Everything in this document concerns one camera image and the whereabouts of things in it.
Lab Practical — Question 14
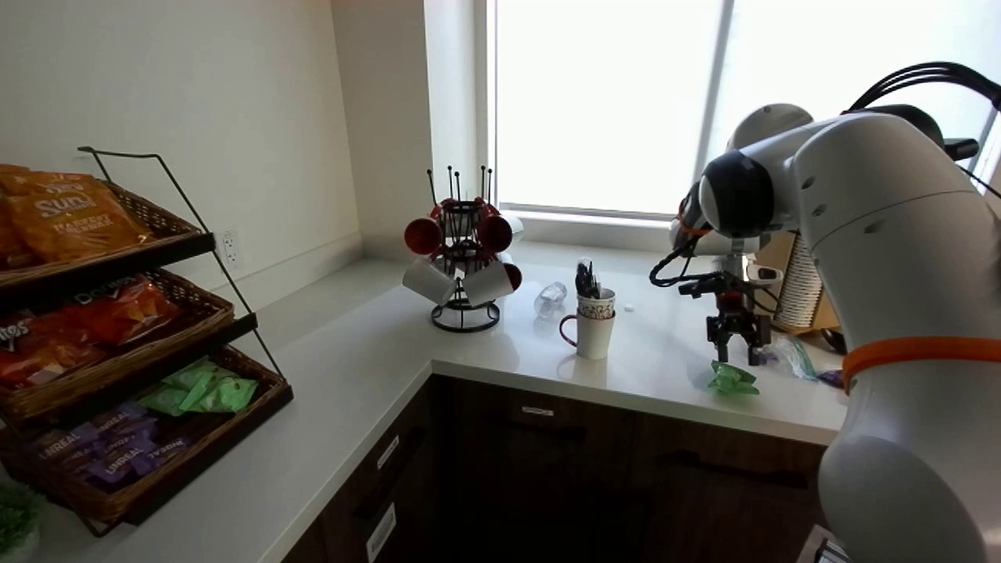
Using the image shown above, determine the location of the grey box corner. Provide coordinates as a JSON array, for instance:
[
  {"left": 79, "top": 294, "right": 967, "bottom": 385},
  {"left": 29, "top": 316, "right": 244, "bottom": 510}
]
[{"left": 796, "top": 522, "right": 855, "bottom": 563}]

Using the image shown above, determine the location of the clear zip bag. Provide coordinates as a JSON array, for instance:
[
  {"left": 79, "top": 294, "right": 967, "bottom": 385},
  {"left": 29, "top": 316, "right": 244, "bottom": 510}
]
[{"left": 773, "top": 336, "right": 828, "bottom": 385}]

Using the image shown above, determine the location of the green snack packet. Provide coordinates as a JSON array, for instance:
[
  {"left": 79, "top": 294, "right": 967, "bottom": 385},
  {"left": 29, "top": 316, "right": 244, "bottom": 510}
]
[{"left": 707, "top": 361, "right": 763, "bottom": 401}]

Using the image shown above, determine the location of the red chip bag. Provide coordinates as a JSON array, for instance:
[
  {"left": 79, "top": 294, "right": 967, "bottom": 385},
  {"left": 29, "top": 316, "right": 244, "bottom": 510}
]
[
  {"left": 0, "top": 309, "right": 85, "bottom": 391},
  {"left": 64, "top": 273, "right": 189, "bottom": 354}
]

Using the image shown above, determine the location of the pile of purple packets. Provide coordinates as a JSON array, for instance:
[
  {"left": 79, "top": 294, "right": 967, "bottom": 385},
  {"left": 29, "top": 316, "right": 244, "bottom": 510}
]
[{"left": 35, "top": 404, "right": 192, "bottom": 495}]

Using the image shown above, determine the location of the green item in bowl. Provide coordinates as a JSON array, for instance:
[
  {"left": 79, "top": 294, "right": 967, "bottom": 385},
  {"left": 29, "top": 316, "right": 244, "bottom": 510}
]
[{"left": 0, "top": 480, "right": 49, "bottom": 563}]

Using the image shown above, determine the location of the red mug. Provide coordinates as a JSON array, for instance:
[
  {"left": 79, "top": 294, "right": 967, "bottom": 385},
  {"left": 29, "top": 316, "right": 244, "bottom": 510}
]
[
  {"left": 404, "top": 212, "right": 448, "bottom": 257},
  {"left": 475, "top": 210, "right": 516, "bottom": 255}
]

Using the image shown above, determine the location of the pile of green packets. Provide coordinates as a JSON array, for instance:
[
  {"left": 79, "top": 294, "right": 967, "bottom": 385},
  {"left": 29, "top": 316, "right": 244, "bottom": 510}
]
[{"left": 139, "top": 358, "right": 264, "bottom": 419}]

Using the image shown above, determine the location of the white hanging mug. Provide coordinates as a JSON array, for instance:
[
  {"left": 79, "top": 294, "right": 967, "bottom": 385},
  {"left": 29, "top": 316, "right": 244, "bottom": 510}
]
[
  {"left": 462, "top": 257, "right": 521, "bottom": 308},
  {"left": 401, "top": 257, "right": 459, "bottom": 309}
]

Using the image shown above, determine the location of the bright window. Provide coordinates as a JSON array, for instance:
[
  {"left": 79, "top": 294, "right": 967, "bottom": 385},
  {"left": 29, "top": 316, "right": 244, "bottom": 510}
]
[{"left": 482, "top": 0, "right": 1001, "bottom": 224}]

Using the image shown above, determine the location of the black wire mug tree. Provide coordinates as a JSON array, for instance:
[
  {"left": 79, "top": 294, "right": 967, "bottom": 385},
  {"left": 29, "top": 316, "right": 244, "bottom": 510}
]
[{"left": 423, "top": 162, "right": 506, "bottom": 336}]

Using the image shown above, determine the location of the patterned paper cup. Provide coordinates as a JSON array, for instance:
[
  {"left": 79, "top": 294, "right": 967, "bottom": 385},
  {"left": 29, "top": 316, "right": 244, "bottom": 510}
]
[{"left": 576, "top": 289, "right": 621, "bottom": 323}]

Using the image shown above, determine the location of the black plastic cutlery bunch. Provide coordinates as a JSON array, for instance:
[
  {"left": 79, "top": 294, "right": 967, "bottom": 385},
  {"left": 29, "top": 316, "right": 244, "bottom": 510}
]
[{"left": 572, "top": 259, "right": 605, "bottom": 304}]

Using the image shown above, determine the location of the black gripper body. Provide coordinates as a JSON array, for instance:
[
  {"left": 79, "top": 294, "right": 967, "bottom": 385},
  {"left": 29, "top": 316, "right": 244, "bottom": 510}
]
[{"left": 710, "top": 273, "right": 768, "bottom": 336}]

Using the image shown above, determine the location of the white mug with handle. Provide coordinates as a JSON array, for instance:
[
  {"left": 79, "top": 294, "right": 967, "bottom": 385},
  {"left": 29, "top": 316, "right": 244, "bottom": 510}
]
[{"left": 557, "top": 309, "right": 621, "bottom": 363}]

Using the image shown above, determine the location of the white wall outlet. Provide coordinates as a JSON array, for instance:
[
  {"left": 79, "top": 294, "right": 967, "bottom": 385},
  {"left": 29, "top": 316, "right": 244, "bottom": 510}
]
[{"left": 219, "top": 227, "right": 247, "bottom": 269}]

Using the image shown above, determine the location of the small clear plastic object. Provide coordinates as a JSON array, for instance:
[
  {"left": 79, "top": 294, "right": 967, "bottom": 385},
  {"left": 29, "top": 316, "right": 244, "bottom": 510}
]
[{"left": 533, "top": 281, "right": 569, "bottom": 323}]

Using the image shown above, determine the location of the orange chip bag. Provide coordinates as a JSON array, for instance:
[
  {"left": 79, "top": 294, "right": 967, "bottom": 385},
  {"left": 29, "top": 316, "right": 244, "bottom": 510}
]
[{"left": 0, "top": 162, "right": 150, "bottom": 266}]

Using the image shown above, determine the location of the dark wood cabinet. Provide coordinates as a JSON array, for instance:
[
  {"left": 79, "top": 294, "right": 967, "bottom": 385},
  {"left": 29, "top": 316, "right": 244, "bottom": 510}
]
[{"left": 279, "top": 373, "right": 838, "bottom": 563}]

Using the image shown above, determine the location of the wire rack with wicker baskets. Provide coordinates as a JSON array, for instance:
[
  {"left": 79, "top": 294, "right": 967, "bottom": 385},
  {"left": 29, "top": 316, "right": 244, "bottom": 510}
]
[{"left": 0, "top": 143, "right": 298, "bottom": 539}]

